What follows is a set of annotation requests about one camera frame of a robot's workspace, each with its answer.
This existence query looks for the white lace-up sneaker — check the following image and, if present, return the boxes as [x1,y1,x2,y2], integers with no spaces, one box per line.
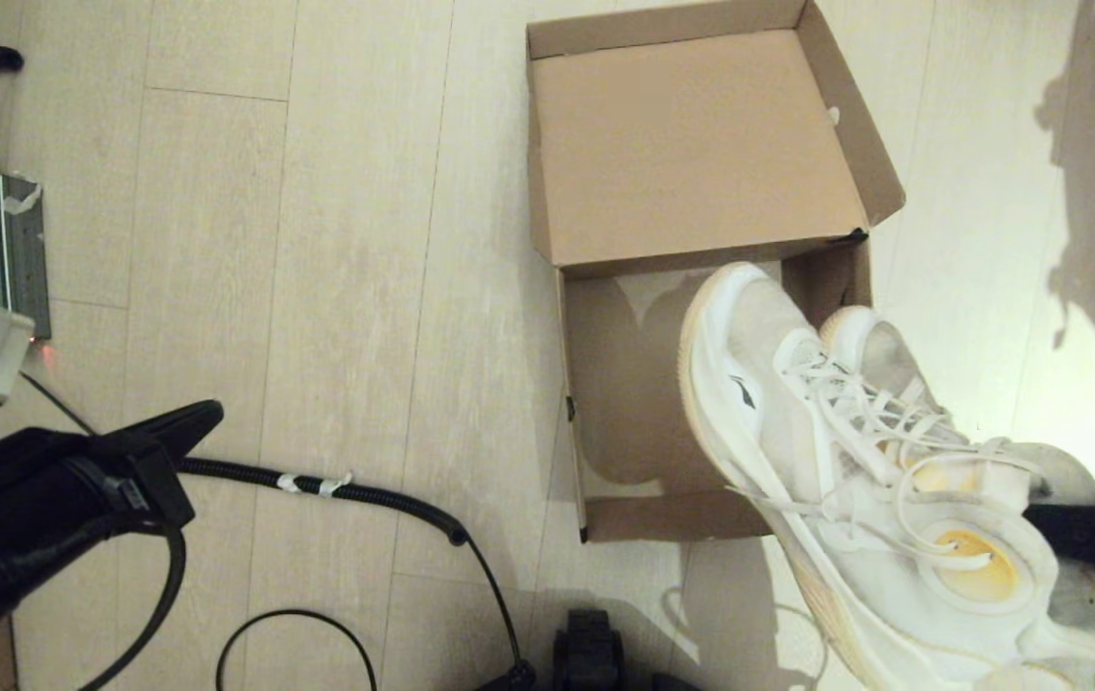
[821,305,1095,673]
[678,262,1095,691]

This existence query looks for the brown cardboard shoe box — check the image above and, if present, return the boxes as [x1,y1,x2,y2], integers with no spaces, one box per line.
[526,0,908,544]

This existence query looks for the black robot torso base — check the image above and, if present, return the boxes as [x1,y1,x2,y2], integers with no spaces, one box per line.
[552,607,631,691]

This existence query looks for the thin black orange-tipped wire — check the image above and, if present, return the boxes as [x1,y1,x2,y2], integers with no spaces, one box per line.
[24,369,92,433]

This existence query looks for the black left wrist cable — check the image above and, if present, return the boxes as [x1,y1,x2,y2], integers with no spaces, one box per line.
[77,523,188,691]

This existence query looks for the black corrugated cable conduit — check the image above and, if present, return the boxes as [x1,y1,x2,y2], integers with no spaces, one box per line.
[178,458,471,548]

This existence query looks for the thin black looped cable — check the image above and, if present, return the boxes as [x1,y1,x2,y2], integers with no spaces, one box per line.
[216,608,380,691]

